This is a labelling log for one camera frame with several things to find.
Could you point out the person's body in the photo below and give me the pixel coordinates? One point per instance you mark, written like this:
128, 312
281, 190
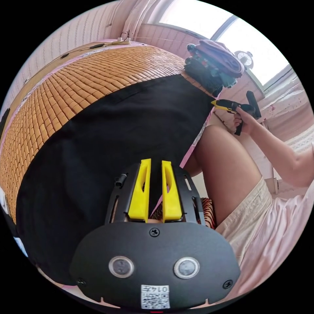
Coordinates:
245, 208

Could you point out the person's right hand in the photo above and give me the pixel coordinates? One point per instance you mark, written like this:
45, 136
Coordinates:
249, 123

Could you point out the light pink curtain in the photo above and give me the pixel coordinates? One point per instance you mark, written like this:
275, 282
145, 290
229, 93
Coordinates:
137, 14

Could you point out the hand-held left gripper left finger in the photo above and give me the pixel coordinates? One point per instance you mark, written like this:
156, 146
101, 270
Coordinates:
140, 196

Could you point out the person's right forearm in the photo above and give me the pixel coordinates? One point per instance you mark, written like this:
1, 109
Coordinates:
287, 157

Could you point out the small white fan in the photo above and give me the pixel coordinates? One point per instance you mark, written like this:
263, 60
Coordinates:
244, 59

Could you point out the window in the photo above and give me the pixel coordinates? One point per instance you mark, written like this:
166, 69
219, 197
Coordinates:
245, 34

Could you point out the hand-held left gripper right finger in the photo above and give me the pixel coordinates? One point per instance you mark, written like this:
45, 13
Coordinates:
171, 203

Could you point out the pile of clothes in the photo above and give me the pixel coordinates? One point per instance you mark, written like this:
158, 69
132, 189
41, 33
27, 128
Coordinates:
216, 66

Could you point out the black pants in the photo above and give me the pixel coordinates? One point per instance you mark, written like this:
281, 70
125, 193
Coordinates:
105, 137

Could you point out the white power strip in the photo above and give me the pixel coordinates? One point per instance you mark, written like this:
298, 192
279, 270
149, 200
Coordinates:
120, 41

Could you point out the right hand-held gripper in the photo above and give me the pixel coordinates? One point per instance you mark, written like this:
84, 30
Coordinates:
249, 109

